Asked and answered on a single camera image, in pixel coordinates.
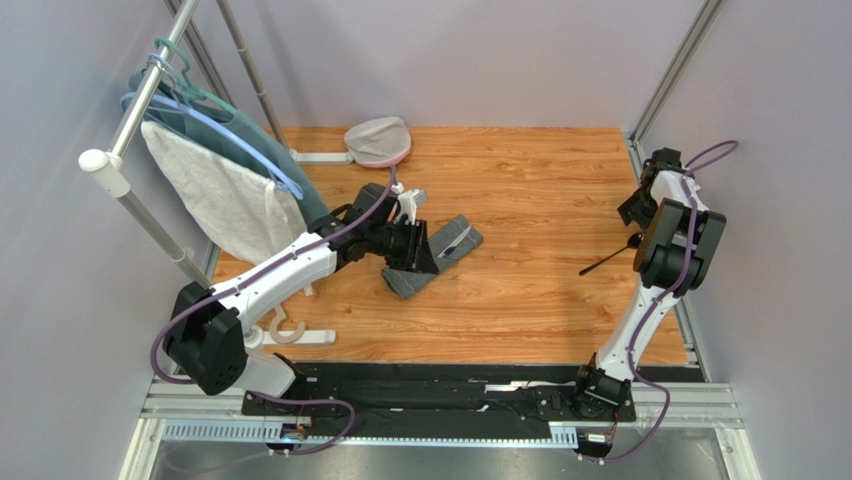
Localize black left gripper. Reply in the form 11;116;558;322
367;218;440;276

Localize grey cloth napkin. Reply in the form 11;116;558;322
381;215;484;300

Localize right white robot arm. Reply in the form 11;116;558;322
572;148;727;418

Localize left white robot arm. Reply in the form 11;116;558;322
150;183;439;397

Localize white mesh cap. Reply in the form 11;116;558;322
344;116;413;168

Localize white clothes rack base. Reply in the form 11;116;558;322
243;328;337;350

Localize beige wooden hanger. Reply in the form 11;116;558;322
266;302;309;346

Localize white towel on hanger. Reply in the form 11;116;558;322
141;121;307;265

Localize teal shirt on hanger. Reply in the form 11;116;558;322
146;81;331;225

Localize green hanger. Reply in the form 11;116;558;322
154;36;238;118

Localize light blue hanger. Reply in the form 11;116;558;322
143;53;316;202

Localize metal clothes rack pole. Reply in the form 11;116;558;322
77;1;236;286

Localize black mounting rail plate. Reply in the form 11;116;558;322
232;359;707;441

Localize aluminium frame rail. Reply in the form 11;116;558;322
120;362;760;479

